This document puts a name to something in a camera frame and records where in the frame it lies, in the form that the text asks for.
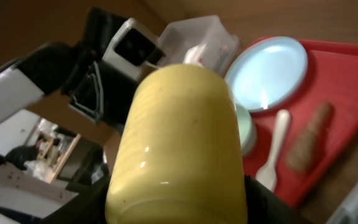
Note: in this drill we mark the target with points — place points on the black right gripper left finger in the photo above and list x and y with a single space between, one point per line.
87 207

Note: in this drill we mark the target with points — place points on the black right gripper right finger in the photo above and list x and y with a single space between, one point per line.
264 207

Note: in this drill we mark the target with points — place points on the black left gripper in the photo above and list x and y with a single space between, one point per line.
104 94

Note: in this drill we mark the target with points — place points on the green bowl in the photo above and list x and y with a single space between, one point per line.
247 130

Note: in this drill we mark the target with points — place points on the yellow plastic cup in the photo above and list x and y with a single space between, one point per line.
179 160

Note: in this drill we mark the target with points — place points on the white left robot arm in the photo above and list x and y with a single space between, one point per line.
56 66

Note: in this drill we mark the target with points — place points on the clear plastic waste bin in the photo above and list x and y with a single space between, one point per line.
178 37

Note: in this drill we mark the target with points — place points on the white plastic spoon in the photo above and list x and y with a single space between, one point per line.
267 174

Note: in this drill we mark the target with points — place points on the brown carrot piece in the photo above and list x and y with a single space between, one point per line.
302 152

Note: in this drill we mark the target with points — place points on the white crumpled paper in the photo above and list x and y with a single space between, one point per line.
195 55

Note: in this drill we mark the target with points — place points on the large light blue plate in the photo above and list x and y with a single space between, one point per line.
267 73

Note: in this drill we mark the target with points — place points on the red plastic tray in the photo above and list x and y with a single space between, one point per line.
332 76

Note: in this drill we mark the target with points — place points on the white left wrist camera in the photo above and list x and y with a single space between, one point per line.
131 48

